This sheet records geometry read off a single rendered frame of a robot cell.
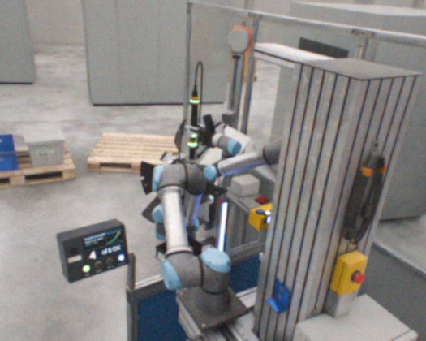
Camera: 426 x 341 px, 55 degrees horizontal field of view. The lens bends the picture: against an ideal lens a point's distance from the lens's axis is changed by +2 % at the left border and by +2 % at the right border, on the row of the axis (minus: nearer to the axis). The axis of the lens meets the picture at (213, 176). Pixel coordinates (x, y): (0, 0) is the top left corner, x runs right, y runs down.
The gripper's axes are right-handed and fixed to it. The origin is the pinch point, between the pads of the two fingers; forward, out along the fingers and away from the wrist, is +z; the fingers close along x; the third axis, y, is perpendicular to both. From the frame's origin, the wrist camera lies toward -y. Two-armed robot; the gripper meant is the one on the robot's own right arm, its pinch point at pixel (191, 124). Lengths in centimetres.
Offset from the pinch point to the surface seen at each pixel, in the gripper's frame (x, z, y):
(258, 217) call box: 14, -44, 44
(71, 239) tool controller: -86, -27, 25
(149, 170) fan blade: -5, 32, 39
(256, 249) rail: 17, -44, 67
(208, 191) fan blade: -3.0, -20.7, 31.9
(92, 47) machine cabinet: 214, 495, 51
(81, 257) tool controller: -83, -29, 34
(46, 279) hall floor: -49, 104, 151
